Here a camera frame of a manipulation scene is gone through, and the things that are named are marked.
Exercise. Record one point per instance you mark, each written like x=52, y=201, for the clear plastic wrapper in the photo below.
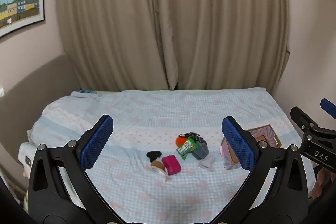
x=160, y=171

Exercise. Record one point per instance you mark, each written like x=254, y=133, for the pink patterned cardboard box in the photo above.
x=238, y=151

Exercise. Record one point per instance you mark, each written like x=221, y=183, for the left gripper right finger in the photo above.
x=275, y=191

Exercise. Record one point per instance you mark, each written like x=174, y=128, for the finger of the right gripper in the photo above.
x=328, y=107
x=303, y=121

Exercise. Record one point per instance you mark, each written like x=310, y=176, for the white cleaning cloth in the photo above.
x=207, y=163

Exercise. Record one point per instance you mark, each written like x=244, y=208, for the grey fuzzy sock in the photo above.
x=201, y=152

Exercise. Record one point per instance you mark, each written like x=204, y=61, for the person's right hand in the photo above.
x=323, y=177

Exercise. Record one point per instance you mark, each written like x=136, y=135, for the orange fluffy plush carrot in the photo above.
x=180, y=140

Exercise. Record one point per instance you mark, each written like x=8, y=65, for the beige curtain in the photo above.
x=117, y=45

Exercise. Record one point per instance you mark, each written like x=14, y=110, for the black sock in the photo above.
x=153, y=155

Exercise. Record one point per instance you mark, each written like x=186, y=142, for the green wet wipes pack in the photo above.
x=187, y=148

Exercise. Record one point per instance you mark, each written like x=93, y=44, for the light blue pink bedspread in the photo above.
x=151, y=121

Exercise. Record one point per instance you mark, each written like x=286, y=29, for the framed landscape picture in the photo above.
x=16, y=14

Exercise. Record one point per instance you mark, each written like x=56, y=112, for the brown fluffy plush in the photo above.
x=158, y=164

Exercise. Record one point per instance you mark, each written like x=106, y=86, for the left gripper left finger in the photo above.
x=60, y=191

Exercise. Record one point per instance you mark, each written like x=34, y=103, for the magenta sponge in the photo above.
x=171, y=164

